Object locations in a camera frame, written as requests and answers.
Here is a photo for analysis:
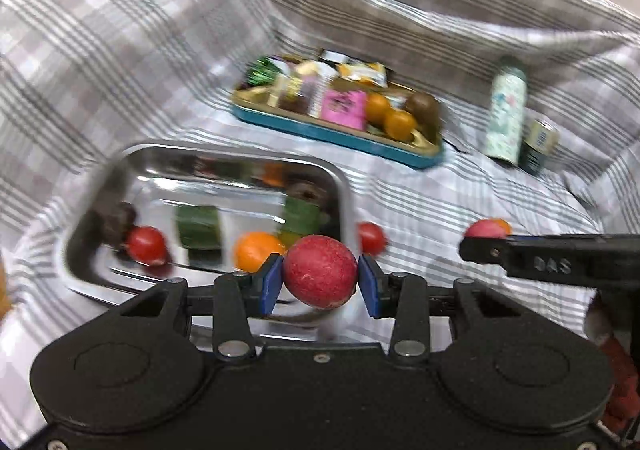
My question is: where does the blue and gold tin tray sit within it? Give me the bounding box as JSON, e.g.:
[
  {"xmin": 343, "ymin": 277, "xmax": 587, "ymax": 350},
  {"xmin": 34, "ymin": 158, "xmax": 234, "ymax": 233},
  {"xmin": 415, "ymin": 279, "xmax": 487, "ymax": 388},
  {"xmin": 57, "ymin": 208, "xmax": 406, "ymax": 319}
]
[{"xmin": 231, "ymin": 80, "xmax": 446, "ymax": 172}]

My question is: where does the stainless steel tray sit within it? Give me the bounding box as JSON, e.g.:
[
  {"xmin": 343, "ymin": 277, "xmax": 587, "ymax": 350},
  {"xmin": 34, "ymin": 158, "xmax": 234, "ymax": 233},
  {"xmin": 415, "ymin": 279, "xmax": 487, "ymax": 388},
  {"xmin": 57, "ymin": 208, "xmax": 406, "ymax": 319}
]
[{"xmin": 62, "ymin": 144, "xmax": 352, "ymax": 331}]

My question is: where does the dark brown fruit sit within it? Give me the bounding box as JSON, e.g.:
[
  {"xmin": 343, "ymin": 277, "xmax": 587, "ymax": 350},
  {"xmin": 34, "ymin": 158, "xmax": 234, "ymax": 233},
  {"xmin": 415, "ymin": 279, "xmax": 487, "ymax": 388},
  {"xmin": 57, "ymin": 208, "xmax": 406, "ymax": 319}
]
[{"xmin": 287, "ymin": 181, "xmax": 328, "ymax": 208}]

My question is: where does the pink snack packet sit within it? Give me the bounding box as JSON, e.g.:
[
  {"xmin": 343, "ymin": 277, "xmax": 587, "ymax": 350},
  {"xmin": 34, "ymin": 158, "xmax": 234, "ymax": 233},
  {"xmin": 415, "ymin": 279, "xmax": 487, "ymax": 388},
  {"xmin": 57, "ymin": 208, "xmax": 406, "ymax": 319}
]
[{"xmin": 321, "ymin": 89, "xmax": 367, "ymax": 128}]

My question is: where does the green foil snack wrapper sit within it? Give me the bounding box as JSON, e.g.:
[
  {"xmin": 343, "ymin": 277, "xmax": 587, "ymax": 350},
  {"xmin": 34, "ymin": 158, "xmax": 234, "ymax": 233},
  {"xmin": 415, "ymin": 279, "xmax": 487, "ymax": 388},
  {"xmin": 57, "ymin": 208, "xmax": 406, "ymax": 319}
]
[{"xmin": 248, "ymin": 57, "xmax": 281, "ymax": 87}]

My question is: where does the white cartoon print bottle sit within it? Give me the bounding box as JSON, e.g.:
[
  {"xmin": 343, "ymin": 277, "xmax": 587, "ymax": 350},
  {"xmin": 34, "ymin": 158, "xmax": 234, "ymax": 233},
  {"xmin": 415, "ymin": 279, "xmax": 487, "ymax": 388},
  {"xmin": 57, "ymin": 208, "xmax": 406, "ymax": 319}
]
[{"xmin": 486, "ymin": 56, "xmax": 528, "ymax": 166}]

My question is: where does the grey plaid blanket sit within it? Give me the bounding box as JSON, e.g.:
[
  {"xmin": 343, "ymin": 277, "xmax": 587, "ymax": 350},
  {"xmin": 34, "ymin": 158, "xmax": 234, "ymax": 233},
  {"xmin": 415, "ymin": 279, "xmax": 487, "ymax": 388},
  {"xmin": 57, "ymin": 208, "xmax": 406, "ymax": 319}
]
[{"xmin": 0, "ymin": 0, "xmax": 640, "ymax": 448}]

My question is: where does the small orange tangerine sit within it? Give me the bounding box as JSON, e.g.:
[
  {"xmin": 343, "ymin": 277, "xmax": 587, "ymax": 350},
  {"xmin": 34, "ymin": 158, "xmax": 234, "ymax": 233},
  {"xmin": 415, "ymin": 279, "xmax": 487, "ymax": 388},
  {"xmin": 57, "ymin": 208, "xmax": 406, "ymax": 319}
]
[
  {"xmin": 234, "ymin": 231, "xmax": 286, "ymax": 273},
  {"xmin": 384, "ymin": 110, "xmax": 417, "ymax": 141},
  {"xmin": 365, "ymin": 94, "xmax": 392, "ymax": 123}
]

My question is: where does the green cucumber piece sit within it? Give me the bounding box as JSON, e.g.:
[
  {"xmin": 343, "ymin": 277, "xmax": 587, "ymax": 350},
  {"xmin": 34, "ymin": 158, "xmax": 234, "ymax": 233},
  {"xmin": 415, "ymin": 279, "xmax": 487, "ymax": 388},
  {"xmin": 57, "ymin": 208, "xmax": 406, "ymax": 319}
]
[
  {"xmin": 175, "ymin": 205, "xmax": 221, "ymax": 251},
  {"xmin": 279, "ymin": 197, "xmax": 323, "ymax": 246}
]

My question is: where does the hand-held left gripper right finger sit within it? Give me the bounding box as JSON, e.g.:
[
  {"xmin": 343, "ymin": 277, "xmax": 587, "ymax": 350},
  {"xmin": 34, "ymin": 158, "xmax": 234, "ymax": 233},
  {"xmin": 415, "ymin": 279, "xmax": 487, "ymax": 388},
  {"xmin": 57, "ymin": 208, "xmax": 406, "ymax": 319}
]
[{"xmin": 357, "ymin": 254, "xmax": 526, "ymax": 363}]

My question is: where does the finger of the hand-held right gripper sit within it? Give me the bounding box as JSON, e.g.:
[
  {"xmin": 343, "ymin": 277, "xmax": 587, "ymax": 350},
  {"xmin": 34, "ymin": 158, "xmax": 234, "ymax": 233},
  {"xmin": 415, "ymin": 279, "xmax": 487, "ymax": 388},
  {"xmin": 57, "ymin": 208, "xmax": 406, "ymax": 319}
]
[{"xmin": 459, "ymin": 235, "xmax": 507, "ymax": 275}]

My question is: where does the brown round fruit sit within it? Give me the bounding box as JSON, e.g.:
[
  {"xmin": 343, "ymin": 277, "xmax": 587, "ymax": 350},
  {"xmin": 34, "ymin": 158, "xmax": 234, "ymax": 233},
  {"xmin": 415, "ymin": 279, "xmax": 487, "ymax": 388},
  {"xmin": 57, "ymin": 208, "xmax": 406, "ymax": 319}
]
[{"xmin": 404, "ymin": 92, "xmax": 441, "ymax": 128}]

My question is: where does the green and white can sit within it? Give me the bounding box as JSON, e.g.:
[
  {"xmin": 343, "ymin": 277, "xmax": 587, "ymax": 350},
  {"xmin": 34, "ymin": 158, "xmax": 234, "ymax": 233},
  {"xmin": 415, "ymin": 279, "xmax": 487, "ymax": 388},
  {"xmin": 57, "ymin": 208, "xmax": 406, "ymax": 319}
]
[{"xmin": 520, "ymin": 116, "xmax": 560, "ymax": 175}]

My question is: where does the yellow and white snack packet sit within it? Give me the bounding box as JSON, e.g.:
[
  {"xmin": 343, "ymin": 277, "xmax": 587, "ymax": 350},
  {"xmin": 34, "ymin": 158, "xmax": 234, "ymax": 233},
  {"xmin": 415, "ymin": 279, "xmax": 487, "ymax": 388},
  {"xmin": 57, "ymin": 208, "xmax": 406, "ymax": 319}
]
[{"xmin": 336, "ymin": 61, "xmax": 388, "ymax": 88}]

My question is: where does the red cherry tomato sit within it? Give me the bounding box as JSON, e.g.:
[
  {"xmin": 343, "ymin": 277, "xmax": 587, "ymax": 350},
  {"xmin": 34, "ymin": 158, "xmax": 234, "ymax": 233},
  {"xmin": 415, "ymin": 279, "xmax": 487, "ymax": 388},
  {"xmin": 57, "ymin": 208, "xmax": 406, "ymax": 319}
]
[
  {"xmin": 125, "ymin": 226, "xmax": 168, "ymax": 265},
  {"xmin": 357, "ymin": 222, "xmax": 387, "ymax": 253}
]

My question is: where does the clear dried fruit packet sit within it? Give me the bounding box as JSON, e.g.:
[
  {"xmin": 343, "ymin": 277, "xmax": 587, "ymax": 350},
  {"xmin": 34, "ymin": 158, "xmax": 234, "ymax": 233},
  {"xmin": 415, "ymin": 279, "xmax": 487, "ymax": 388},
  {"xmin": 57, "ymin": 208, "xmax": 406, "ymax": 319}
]
[{"xmin": 272, "ymin": 75, "xmax": 326, "ymax": 116}]

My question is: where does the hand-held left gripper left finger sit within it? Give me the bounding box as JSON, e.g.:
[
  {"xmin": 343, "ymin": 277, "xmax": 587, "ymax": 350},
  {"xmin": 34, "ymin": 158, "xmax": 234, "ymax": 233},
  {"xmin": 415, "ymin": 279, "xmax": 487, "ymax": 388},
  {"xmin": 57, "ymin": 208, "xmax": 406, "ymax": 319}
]
[{"xmin": 117, "ymin": 252, "xmax": 286, "ymax": 363}]

